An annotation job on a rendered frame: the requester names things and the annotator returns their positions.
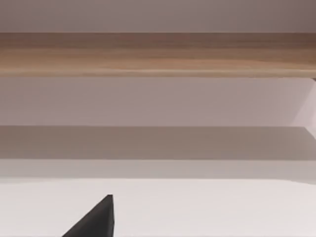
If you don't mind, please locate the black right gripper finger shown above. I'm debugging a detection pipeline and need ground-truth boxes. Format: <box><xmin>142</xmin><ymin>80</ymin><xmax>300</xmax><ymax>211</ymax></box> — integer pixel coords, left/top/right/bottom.
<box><xmin>61</xmin><ymin>194</ymin><xmax>115</xmax><ymax>237</ymax></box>

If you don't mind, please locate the wooden shelf board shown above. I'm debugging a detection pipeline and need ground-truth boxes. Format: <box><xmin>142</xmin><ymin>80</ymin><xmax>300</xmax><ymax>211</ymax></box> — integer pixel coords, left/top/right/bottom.
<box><xmin>0</xmin><ymin>32</ymin><xmax>316</xmax><ymax>79</ymax></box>

